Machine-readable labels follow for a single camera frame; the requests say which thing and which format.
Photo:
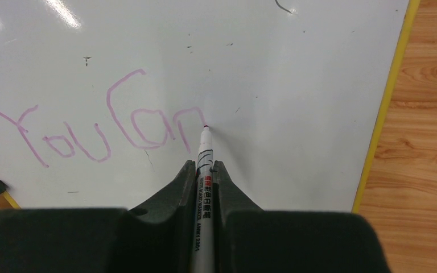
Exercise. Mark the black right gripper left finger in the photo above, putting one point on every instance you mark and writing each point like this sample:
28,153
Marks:
155,236

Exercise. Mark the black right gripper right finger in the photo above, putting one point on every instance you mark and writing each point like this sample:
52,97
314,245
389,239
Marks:
251,239

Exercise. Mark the white purple whiteboard marker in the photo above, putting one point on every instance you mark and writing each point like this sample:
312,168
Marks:
203,249

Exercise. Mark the yellow-framed whiteboard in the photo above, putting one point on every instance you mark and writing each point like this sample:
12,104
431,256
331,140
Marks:
101,102

